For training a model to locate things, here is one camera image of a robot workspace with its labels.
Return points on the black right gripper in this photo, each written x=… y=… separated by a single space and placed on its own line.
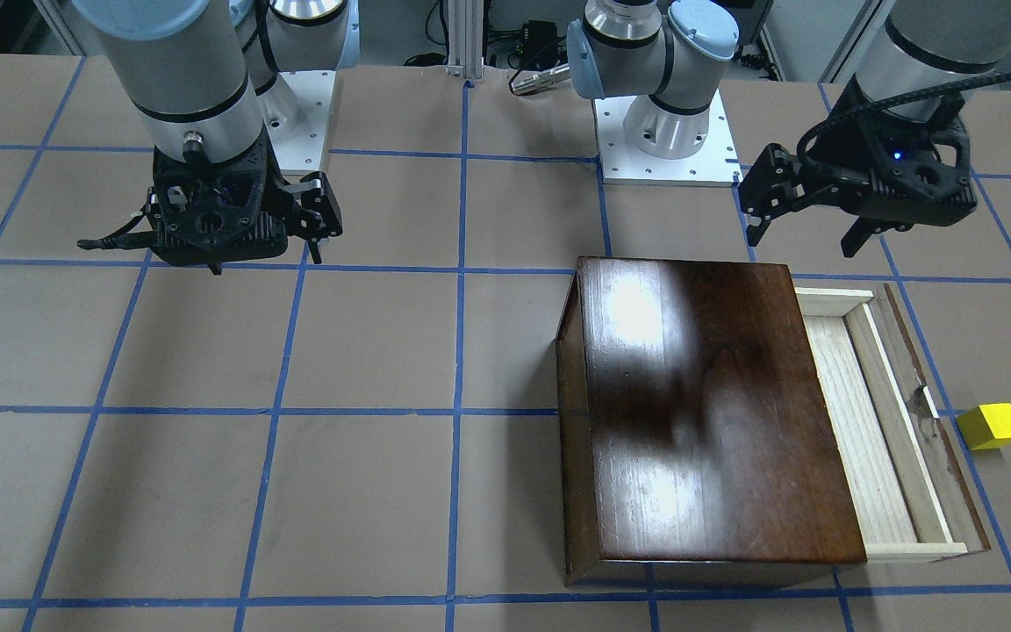
x=323 y=201

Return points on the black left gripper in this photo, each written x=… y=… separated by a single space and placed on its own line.
x=856 y=164

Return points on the white drawer handle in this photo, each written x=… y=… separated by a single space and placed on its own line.
x=926 y=403

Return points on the light wood drawer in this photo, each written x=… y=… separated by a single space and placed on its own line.
x=911 y=497

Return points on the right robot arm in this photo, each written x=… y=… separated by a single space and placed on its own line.
x=237 y=97

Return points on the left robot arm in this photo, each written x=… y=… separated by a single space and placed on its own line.
x=670 y=55

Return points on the dark wooden drawer cabinet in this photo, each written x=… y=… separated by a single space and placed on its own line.
x=697 y=447

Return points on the yellow block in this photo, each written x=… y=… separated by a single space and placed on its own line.
x=986 y=426

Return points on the silver cylinder connector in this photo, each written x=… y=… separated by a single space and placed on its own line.
x=540 y=81

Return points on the black power box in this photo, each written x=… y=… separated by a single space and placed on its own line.
x=535 y=36

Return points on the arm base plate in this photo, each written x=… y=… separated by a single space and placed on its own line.
x=715 y=164
x=298 y=110

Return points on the aluminium frame post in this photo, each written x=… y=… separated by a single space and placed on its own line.
x=465 y=21

